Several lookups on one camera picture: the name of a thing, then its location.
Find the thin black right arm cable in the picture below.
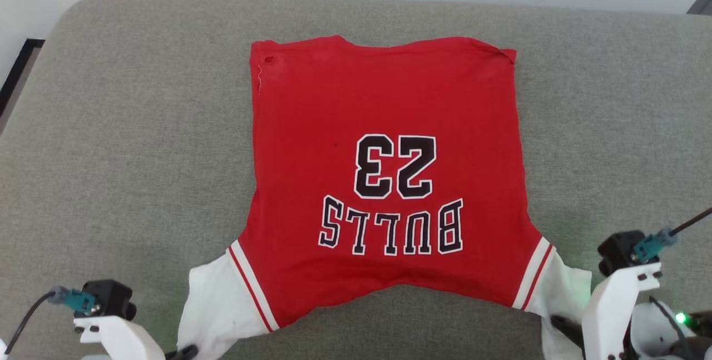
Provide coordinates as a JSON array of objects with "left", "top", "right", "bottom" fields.
[{"left": 649, "top": 295, "right": 697, "bottom": 360}]

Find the red Bulls 23 jersey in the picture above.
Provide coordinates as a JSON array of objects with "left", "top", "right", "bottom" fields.
[{"left": 176, "top": 34, "right": 594, "bottom": 360}]

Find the teal right camera cable plug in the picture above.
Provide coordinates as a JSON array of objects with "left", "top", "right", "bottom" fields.
[{"left": 632, "top": 206, "right": 712, "bottom": 264}]

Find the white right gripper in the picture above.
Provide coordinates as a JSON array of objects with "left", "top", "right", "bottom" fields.
[{"left": 550, "top": 262, "right": 663, "bottom": 360}]

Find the black skirting strip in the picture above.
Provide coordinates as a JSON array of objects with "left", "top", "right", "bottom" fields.
[{"left": 0, "top": 38, "right": 46, "bottom": 119}]

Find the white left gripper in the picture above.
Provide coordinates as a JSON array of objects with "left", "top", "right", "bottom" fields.
[{"left": 73, "top": 315, "right": 199, "bottom": 360}]

